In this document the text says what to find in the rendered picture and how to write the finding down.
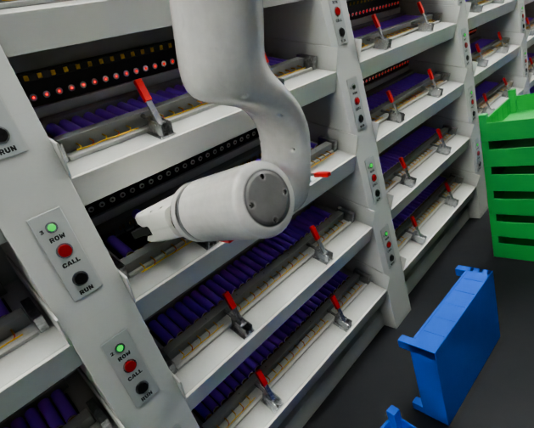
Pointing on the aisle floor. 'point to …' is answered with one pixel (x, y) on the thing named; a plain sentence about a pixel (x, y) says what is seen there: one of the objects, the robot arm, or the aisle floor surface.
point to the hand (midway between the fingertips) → (154, 219)
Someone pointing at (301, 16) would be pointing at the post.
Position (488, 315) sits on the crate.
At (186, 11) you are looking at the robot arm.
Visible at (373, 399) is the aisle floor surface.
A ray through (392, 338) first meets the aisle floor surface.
